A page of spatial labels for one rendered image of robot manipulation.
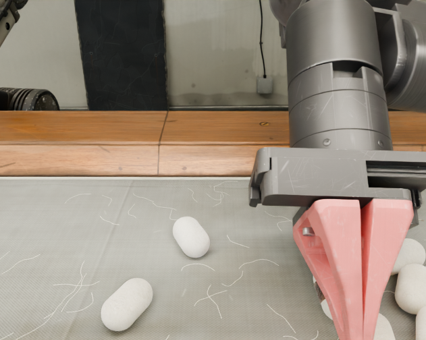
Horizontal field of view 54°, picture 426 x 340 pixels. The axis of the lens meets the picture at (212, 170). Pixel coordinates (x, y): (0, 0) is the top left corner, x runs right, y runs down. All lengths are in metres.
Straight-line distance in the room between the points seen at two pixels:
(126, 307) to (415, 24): 0.24
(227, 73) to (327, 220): 2.16
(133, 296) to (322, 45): 0.18
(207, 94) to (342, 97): 2.15
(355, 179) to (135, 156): 0.24
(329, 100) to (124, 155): 0.23
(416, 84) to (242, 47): 2.06
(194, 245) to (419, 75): 0.18
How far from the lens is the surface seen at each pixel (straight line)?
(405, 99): 0.29
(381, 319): 0.25
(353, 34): 0.26
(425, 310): 0.27
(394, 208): 0.22
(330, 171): 0.21
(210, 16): 2.28
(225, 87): 2.37
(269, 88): 2.35
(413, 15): 0.32
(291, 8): 0.33
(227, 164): 0.40
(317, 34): 0.26
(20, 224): 0.36
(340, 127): 0.23
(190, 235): 0.29
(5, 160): 0.44
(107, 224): 0.34
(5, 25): 0.89
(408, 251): 0.30
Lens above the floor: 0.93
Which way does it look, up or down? 28 degrees down
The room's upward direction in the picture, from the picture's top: straight up
